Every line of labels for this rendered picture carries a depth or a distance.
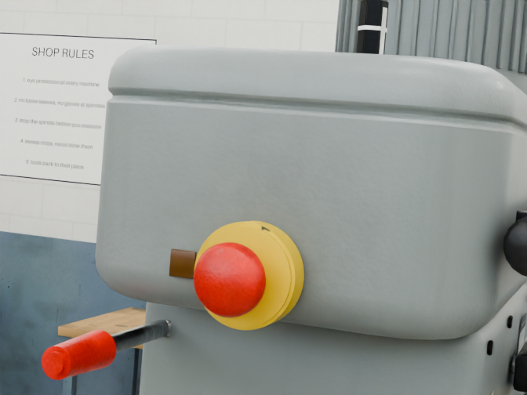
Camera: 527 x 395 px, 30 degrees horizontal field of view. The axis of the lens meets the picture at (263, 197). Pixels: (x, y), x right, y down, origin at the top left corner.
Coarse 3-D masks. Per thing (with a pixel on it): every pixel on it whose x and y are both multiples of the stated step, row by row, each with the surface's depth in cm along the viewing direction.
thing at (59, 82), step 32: (0, 32) 581; (0, 64) 582; (32, 64) 574; (64, 64) 567; (96, 64) 559; (0, 96) 582; (32, 96) 574; (64, 96) 567; (96, 96) 560; (0, 128) 582; (32, 128) 575; (64, 128) 567; (96, 128) 560; (0, 160) 583; (32, 160) 575; (64, 160) 568; (96, 160) 561
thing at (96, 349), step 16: (160, 320) 68; (80, 336) 58; (96, 336) 59; (112, 336) 62; (128, 336) 63; (144, 336) 65; (160, 336) 67; (48, 352) 56; (64, 352) 56; (80, 352) 57; (96, 352) 58; (112, 352) 60; (48, 368) 56; (64, 368) 56; (80, 368) 57; (96, 368) 59
